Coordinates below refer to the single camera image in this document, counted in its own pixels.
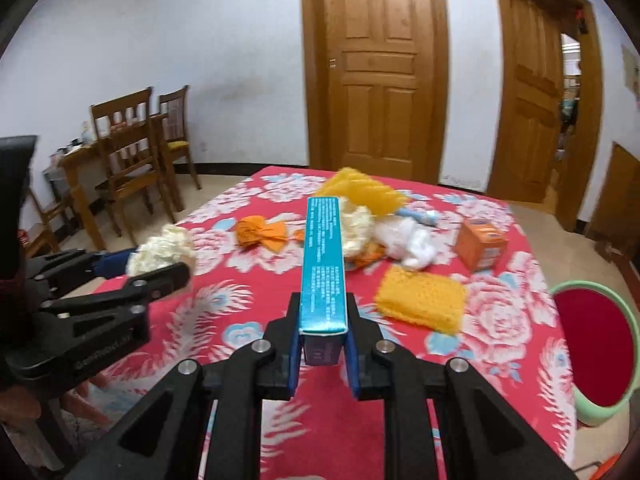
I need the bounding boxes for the light blue tube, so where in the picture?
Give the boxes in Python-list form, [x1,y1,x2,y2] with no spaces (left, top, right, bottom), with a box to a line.
[395,208,439,226]

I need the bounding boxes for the orange cardboard box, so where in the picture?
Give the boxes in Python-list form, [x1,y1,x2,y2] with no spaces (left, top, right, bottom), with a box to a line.
[454,218,508,273]

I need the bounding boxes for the cream paper ball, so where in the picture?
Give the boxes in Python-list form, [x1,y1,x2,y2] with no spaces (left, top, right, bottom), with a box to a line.
[126,224,196,278]

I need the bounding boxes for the orange snack packet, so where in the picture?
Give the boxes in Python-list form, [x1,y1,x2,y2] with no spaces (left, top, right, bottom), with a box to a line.
[346,240,386,270]

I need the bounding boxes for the closed wooden door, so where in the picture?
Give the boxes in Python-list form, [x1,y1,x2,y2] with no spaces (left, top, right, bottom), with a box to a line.
[302,0,449,183]

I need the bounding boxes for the orange plastic stool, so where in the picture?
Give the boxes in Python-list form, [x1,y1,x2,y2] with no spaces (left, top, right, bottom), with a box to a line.
[589,453,620,480]

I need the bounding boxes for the left hand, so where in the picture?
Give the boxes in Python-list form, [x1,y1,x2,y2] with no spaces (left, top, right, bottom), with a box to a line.
[0,372,112,428]

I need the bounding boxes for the large yellow foam net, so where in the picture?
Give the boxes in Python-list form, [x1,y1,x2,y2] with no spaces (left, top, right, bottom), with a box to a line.
[314,167,409,217]

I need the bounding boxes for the open wooden door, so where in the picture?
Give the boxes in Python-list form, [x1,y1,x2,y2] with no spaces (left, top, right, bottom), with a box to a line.
[487,0,603,231]

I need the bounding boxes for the yellow foam net sleeve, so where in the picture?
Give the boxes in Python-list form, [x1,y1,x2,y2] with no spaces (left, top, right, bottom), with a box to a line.
[374,266,466,335]

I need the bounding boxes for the orange crumpled wrapper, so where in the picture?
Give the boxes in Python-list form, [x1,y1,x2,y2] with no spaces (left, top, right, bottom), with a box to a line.
[235,216,305,254]

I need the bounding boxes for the wooden chair yellow cushion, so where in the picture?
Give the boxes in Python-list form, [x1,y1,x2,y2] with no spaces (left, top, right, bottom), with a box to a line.
[158,84,202,190]

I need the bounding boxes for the red floral tablecloth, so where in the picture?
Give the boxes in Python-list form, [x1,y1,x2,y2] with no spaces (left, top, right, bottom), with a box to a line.
[70,168,575,479]

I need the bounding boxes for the red green-rimmed trash basin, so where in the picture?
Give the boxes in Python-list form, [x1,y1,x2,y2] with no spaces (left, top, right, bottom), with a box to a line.
[551,280,639,427]

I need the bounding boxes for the wooden dining chair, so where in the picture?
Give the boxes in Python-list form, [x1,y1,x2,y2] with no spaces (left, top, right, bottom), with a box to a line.
[90,87,175,243]

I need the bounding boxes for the teal medicine box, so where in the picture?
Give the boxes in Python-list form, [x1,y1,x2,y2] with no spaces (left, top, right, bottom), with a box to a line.
[298,197,348,366]

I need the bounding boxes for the white crumpled plastic bag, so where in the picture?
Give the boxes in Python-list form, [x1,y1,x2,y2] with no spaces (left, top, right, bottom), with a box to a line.
[373,216,436,271]

